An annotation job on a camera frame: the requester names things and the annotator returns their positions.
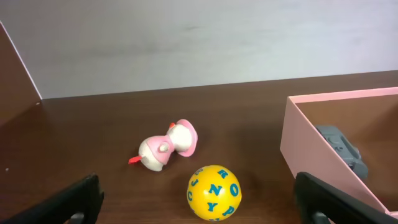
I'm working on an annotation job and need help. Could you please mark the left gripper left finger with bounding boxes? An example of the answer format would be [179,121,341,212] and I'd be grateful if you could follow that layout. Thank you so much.
[2,174,104,223]

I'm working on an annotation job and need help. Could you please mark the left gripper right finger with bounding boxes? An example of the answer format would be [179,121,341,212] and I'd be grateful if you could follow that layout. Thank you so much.
[294,172,397,224]

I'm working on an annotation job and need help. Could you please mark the grey yellow toy truck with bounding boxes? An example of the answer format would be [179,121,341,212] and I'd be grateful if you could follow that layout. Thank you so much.
[315,125,369,179]

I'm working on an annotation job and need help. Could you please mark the pink cardboard box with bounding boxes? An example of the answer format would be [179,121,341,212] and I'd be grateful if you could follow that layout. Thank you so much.
[280,87,397,218]

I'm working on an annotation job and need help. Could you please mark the yellow letter ball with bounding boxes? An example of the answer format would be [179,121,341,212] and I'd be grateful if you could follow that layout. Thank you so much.
[186,165,242,222]

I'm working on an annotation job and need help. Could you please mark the pink white toy duck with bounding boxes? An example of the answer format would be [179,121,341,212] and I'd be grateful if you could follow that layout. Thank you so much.
[128,119,198,172]

